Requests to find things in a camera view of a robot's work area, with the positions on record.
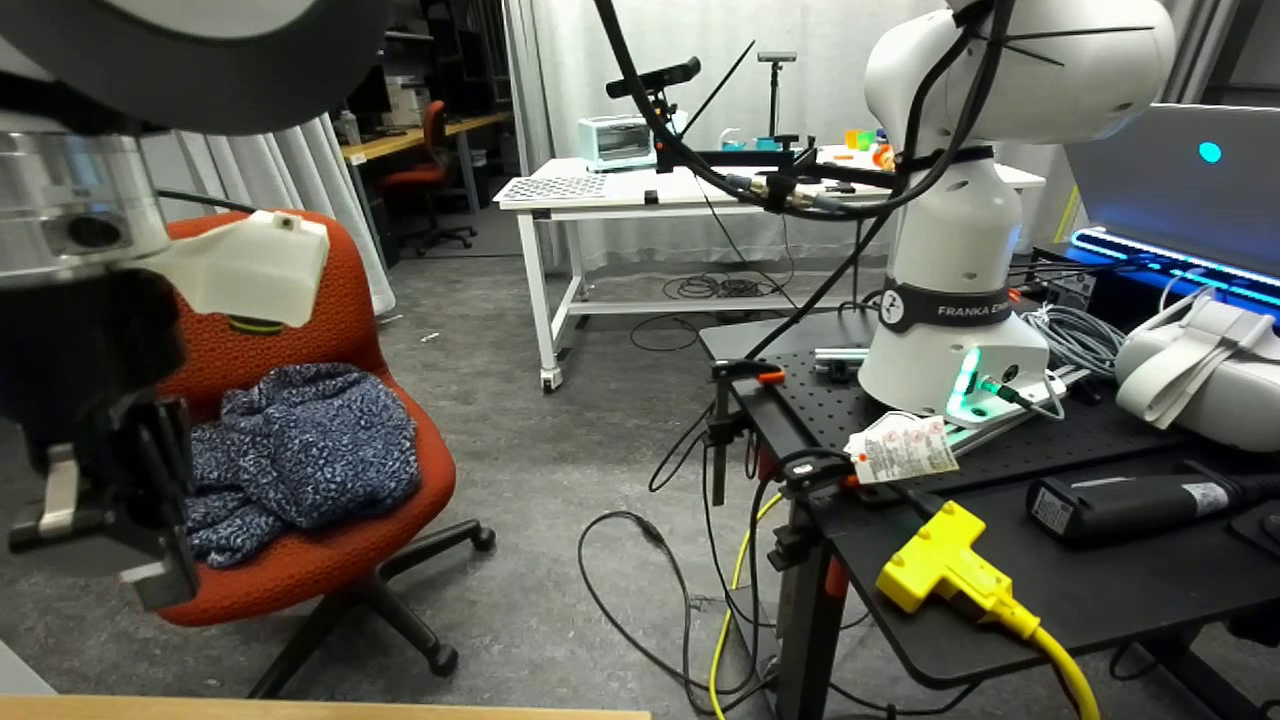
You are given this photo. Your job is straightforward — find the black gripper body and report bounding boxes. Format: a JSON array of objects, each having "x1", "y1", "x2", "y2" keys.
[{"x1": 0, "y1": 273, "x2": 192, "y2": 455}]

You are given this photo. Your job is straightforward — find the blue knit sweater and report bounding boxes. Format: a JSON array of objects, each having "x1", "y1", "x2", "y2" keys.
[{"x1": 177, "y1": 359, "x2": 423, "y2": 573}]

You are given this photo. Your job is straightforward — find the white countertop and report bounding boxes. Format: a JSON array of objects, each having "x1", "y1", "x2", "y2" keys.
[{"x1": 0, "y1": 635, "x2": 63, "y2": 699}]

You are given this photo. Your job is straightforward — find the orange office chair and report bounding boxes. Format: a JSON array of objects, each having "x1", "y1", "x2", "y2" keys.
[{"x1": 151, "y1": 203, "x2": 499, "y2": 702}]

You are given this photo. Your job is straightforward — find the wooden desk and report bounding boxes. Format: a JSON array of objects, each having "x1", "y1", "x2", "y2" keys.
[{"x1": 337, "y1": 109, "x2": 515, "y2": 170}]

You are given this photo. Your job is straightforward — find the red desk chair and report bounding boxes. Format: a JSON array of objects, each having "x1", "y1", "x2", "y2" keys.
[{"x1": 375, "y1": 96, "x2": 480, "y2": 257}]

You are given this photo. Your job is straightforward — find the cluttered storage shelf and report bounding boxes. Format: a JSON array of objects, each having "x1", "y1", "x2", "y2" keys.
[{"x1": 337, "y1": 0, "x2": 508, "y2": 136}]

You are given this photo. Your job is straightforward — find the white keyboard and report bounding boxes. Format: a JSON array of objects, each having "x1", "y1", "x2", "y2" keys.
[{"x1": 495, "y1": 170, "x2": 613, "y2": 213}]

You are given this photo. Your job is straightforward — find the white metal table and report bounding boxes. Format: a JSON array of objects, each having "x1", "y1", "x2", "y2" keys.
[{"x1": 492, "y1": 156, "x2": 895, "y2": 396}]

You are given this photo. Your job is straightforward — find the small white box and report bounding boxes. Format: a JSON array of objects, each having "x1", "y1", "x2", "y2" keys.
[{"x1": 572, "y1": 115, "x2": 658, "y2": 170}]

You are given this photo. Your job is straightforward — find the white printed label packet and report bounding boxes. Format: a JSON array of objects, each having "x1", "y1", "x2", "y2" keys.
[{"x1": 839, "y1": 408, "x2": 964, "y2": 487}]

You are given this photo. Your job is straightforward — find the colourful toy blocks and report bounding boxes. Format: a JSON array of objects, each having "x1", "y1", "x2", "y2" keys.
[{"x1": 839, "y1": 123, "x2": 899, "y2": 160}]

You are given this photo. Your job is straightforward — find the black handheld device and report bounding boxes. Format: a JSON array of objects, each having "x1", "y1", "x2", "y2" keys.
[{"x1": 1022, "y1": 464, "x2": 1280, "y2": 547}]

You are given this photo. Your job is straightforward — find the black robot table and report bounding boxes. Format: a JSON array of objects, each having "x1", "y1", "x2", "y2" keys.
[{"x1": 697, "y1": 310, "x2": 1280, "y2": 720}]

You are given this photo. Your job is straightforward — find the laptop with blue glow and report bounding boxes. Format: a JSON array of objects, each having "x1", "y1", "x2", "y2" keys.
[{"x1": 1062, "y1": 99, "x2": 1280, "y2": 317}]

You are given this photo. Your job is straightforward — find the white grey VR headset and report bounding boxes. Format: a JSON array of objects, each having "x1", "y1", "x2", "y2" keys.
[{"x1": 1114, "y1": 293, "x2": 1280, "y2": 455}]

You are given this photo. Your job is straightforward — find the black floor cable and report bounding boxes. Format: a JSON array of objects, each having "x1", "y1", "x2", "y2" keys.
[{"x1": 572, "y1": 507, "x2": 804, "y2": 715}]

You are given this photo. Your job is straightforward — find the black table clamp red handle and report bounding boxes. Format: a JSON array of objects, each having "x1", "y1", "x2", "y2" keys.
[{"x1": 702, "y1": 356, "x2": 792, "y2": 512}]

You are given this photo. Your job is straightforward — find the thin yellow cable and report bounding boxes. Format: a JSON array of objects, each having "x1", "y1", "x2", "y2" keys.
[{"x1": 704, "y1": 482, "x2": 792, "y2": 720}]

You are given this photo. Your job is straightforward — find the black stereo camera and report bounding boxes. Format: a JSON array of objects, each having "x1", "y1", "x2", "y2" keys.
[{"x1": 604, "y1": 50, "x2": 709, "y2": 99}]

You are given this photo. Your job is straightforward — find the black post with teal base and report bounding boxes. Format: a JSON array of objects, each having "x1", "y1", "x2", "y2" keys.
[{"x1": 754, "y1": 47, "x2": 804, "y2": 151}]

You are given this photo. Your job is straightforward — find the yellow power plug with cord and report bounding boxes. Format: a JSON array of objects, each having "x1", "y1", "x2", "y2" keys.
[{"x1": 874, "y1": 496, "x2": 1104, "y2": 720}]

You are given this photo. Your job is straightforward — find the grey cable bundle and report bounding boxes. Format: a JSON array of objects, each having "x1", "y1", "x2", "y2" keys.
[{"x1": 1015, "y1": 295, "x2": 1133, "y2": 391}]

